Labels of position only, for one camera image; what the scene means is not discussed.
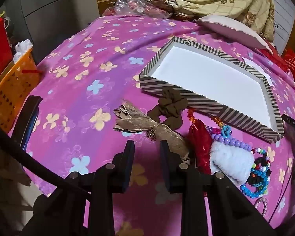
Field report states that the pink hair tie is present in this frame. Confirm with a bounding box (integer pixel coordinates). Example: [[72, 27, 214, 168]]
[[254, 197, 268, 217]]

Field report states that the white paper sheet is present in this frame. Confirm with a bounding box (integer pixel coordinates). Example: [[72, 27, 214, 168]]
[[242, 57, 268, 75]]

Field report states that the blue bead bracelet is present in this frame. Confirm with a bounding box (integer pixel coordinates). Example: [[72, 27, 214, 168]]
[[240, 165, 269, 198]]

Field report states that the white fluffy scrunchie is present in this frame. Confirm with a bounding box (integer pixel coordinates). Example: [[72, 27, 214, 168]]
[[210, 141, 254, 185]]

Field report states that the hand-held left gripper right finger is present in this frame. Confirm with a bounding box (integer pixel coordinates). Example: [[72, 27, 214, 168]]
[[160, 140, 278, 236]]

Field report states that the pink blue chain bracelet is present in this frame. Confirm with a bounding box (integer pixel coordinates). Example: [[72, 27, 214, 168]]
[[205, 125, 233, 140]]

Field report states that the white pillow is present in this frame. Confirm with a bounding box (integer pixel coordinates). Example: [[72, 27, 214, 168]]
[[195, 15, 273, 51]]

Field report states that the grey cabinet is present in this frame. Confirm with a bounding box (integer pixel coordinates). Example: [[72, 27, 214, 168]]
[[5, 0, 100, 62]]

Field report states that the brown fabric scrunchie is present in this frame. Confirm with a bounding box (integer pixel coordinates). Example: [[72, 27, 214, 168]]
[[147, 87, 188, 131]]

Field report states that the black bead bracelet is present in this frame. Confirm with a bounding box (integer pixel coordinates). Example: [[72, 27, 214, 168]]
[[251, 157, 272, 188]]

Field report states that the white plastic bag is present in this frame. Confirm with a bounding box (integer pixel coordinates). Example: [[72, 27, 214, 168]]
[[13, 39, 33, 63]]

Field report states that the burlap bow hair clip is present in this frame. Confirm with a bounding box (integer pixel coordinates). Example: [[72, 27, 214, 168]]
[[113, 100, 191, 160]]

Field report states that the striped cardboard box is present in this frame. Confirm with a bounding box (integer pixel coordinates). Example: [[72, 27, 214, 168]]
[[139, 36, 285, 144]]

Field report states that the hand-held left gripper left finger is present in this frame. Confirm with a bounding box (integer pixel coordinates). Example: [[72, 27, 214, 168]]
[[22, 140, 136, 236]]

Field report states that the dark flat panel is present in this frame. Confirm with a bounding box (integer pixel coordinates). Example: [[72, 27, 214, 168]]
[[11, 95, 43, 150]]

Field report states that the pink floral blanket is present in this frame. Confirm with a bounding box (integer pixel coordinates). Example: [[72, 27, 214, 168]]
[[8, 15, 295, 236]]

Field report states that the black cable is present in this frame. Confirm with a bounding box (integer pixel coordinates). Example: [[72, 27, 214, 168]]
[[0, 125, 92, 201]]

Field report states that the multicolour bead bracelet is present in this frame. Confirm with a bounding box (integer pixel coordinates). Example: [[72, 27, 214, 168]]
[[251, 147, 271, 169]]

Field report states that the clear plastic bag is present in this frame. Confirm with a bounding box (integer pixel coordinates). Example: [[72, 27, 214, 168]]
[[114, 0, 174, 19]]

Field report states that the purple bead bracelet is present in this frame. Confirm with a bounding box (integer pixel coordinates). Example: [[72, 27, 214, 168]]
[[211, 133, 252, 151]]

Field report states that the red glossy hair clip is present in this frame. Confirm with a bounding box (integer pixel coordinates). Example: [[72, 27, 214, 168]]
[[188, 119, 213, 175]]

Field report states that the red frilled cloth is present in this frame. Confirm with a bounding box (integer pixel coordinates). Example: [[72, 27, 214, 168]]
[[257, 48, 290, 72]]

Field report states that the orange plastic basket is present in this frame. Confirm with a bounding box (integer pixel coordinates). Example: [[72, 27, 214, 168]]
[[0, 48, 41, 133]]

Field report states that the orange bead bracelet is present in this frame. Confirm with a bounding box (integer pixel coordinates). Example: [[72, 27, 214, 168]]
[[187, 108, 223, 128]]

